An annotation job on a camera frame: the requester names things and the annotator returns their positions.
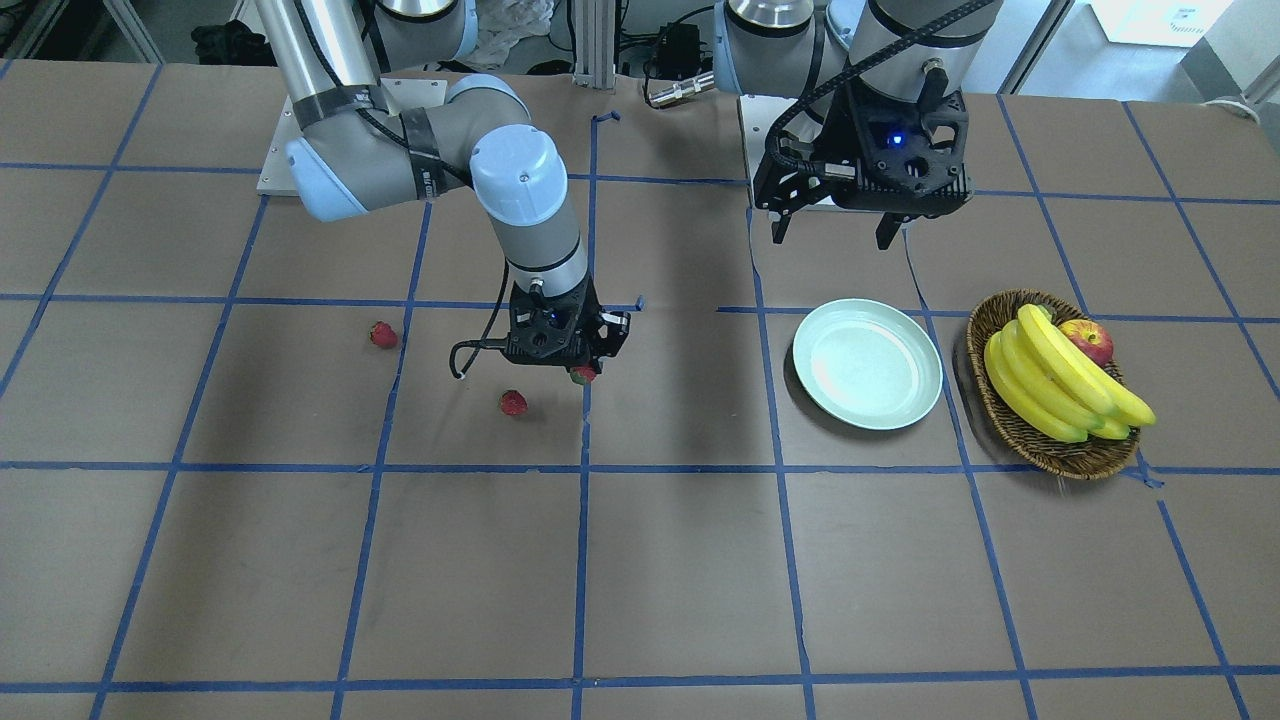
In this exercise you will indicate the red strawberry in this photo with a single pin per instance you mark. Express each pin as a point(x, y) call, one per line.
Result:
point(513, 403)
point(383, 335)
point(583, 375)

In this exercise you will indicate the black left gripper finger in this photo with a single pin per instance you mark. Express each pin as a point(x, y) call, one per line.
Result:
point(889, 227)
point(780, 221)

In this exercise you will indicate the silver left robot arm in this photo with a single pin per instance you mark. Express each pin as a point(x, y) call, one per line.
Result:
point(793, 49)

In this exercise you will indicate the yellow banana bunch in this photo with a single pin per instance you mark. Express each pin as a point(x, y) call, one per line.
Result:
point(1053, 386)

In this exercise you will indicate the red apple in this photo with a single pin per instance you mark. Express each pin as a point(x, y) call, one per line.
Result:
point(1091, 338)

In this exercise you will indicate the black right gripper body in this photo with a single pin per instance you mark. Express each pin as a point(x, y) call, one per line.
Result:
point(611, 327)

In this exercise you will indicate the light green plate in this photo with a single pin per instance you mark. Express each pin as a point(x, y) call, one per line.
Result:
point(867, 364)

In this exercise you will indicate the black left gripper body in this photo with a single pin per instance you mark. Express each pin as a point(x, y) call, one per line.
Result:
point(853, 133)

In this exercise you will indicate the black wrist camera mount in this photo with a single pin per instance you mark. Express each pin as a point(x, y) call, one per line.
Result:
point(612, 328)

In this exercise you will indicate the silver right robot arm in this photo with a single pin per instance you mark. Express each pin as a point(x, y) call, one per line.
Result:
point(360, 150)

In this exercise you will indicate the aluminium frame post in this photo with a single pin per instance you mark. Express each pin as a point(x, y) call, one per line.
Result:
point(594, 40)

